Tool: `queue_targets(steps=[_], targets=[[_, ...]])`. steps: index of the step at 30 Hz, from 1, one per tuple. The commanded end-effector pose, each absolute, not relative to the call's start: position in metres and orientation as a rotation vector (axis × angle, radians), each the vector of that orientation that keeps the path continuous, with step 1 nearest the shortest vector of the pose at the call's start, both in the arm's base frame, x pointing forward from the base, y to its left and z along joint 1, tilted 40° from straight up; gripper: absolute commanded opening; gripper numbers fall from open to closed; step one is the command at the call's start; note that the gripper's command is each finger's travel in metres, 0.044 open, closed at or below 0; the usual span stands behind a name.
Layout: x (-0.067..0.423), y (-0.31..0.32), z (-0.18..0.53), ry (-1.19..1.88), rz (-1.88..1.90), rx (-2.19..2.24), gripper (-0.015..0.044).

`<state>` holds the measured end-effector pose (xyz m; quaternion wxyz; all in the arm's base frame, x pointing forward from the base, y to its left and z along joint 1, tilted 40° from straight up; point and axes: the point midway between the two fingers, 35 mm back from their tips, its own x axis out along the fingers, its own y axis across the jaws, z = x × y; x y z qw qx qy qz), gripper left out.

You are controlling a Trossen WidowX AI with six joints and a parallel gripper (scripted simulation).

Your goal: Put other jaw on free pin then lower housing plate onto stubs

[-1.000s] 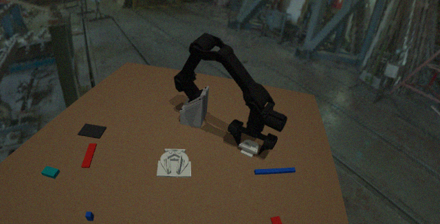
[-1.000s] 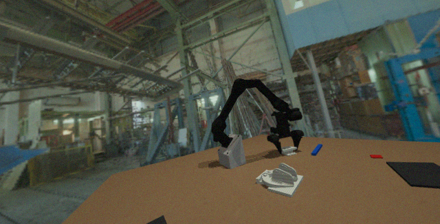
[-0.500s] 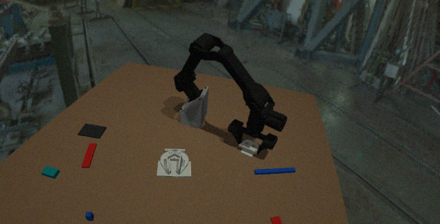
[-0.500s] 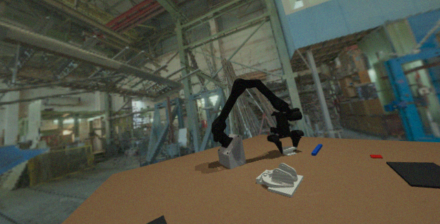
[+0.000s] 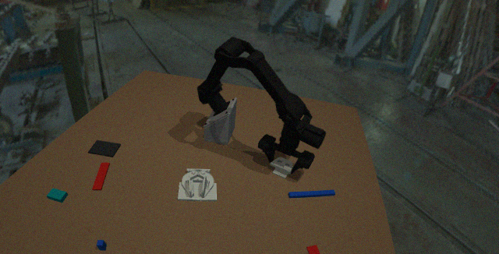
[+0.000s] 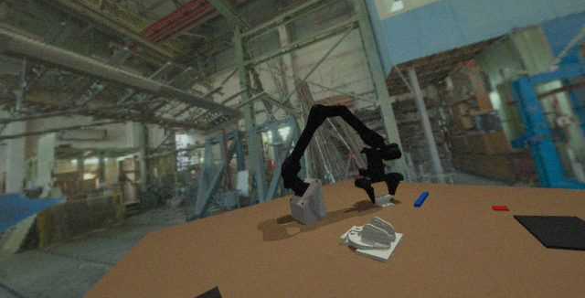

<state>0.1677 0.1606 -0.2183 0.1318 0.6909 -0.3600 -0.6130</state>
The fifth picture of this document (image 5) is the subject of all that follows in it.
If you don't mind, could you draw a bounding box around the small blue block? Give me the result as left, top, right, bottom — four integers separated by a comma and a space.
97, 240, 107, 251

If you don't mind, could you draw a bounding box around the blue flat bar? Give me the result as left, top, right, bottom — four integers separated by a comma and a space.
288, 190, 335, 198

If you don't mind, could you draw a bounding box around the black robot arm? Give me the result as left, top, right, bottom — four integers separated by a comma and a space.
197, 37, 326, 149

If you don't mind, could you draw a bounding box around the grey metal gear jaw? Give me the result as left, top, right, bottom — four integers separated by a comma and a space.
182, 171, 198, 197

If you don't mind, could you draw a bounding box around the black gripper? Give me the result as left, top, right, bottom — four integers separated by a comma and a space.
258, 134, 315, 174

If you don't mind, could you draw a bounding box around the small teal flat block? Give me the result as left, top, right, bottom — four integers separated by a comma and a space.
47, 189, 68, 203

